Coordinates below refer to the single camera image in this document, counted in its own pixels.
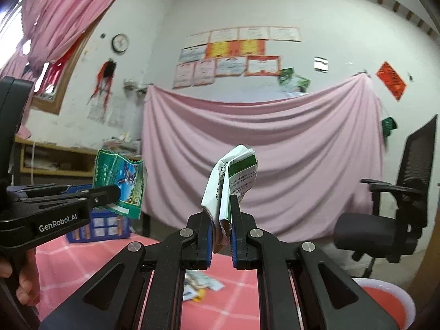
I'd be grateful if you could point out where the blue cardboard box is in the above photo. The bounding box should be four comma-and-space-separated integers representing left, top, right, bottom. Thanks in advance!
66, 184, 133, 244

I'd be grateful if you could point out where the person's left hand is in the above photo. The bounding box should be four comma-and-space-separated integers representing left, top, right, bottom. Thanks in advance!
0, 249, 41, 306

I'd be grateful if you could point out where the red tassel ornament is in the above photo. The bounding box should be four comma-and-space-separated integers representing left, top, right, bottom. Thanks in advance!
87, 58, 117, 108

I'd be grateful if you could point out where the stack of papers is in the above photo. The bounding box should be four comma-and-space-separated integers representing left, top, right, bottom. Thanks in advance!
101, 134, 142, 156

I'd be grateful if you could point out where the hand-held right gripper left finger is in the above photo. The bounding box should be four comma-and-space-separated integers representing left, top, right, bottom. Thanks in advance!
39, 210, 212, 330

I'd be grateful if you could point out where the group of wall certificates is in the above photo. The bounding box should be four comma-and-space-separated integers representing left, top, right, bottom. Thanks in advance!
172, 26, 302, 89

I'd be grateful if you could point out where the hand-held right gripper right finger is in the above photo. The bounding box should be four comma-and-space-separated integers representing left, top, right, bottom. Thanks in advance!
230, 195, 408, 330

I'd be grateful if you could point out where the pink checked tablecloth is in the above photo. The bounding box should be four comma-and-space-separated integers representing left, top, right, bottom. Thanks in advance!
32, 235, 365, 330

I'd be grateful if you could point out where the white green paper package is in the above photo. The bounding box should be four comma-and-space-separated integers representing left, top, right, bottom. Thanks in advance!
200, 144, 258, 254

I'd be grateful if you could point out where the green hanging bag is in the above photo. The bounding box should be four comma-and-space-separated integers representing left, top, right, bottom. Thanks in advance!
381, 117, 397, 139

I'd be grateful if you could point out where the round wall clock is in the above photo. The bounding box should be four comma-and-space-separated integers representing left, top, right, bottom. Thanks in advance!
112, 34, 130, 53

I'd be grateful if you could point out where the white blue wrapper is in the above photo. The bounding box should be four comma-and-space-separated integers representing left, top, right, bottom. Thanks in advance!
186, 271, 226, 292

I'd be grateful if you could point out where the green photo print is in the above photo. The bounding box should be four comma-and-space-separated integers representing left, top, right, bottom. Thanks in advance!
288, 75, 311, 94
278, 68, 296, 86

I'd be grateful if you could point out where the green printed wrapper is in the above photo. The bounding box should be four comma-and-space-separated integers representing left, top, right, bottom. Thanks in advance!
93, 149, 148, 221

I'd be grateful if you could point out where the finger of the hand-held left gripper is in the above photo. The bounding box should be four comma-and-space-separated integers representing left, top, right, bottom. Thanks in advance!
38, 185, 120, 212
9, 183, 72, 202

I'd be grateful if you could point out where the wooden shelf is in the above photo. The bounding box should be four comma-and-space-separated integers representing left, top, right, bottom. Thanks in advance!
14, 137, 100, 180

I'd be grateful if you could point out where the wooden window frame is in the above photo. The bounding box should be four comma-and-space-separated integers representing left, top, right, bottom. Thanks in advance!
30, 34, 89, 116

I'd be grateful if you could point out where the black office chair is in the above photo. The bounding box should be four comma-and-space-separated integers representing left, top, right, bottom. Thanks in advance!
334, 114, 439, 279

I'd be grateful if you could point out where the white yellow wrapper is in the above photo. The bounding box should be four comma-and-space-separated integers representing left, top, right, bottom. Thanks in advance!
182, 282, 207, 303

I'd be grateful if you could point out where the red paper wall decoration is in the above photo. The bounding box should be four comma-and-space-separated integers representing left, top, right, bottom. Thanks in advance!
376, 61, 407, 101

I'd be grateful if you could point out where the white wall paper sheet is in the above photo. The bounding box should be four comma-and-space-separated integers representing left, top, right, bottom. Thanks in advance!
87, 96, 119, 127

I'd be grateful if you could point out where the white plastic bag bundle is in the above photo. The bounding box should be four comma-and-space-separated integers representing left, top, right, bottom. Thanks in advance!
124, 78, 149, 97

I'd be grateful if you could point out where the red basin with white rim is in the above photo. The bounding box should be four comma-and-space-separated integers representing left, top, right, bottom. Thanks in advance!
352, 278, 416, 330

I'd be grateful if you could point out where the pink window curtain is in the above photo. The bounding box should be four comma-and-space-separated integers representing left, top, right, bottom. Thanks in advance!
0, 0, 143, 83

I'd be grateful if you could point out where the pink hanging sheet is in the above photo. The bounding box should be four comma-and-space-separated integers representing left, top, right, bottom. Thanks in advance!
141, 74, 386, 243

